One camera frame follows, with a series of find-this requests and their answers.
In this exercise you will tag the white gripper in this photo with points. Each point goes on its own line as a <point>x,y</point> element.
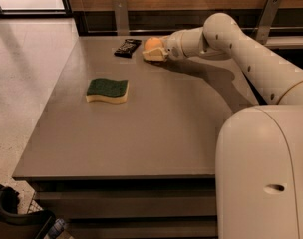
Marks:
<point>173,48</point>

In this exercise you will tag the orange fruit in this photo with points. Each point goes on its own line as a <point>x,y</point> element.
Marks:
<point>153,43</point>

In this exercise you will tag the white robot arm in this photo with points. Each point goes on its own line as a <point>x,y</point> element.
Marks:
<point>259,153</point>

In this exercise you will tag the black rxbar chocolate wrapper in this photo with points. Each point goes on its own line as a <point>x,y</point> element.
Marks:
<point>127,48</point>

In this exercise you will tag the green yellow sponge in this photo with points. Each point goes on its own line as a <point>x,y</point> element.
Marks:
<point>107,90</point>

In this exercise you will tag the grey upper drawer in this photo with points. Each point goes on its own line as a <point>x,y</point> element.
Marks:
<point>129,203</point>

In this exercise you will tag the grey drawer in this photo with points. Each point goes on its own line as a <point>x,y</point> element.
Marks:
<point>160,228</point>
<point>129,203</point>

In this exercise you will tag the grey lower drawer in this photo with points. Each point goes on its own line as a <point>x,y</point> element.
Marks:
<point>160,228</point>

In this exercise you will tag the blue bottle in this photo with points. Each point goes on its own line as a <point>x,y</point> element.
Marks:
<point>56,230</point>

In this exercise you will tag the black curved object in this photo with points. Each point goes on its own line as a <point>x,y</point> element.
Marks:
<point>21,226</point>

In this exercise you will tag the grey metal bracket left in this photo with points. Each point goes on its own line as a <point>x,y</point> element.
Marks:
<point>121,17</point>

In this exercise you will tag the grey metal bracket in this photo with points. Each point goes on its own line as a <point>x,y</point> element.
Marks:
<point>267,16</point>
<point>121,17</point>

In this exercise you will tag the grey metal bracket right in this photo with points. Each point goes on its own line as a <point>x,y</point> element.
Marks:
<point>267,16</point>

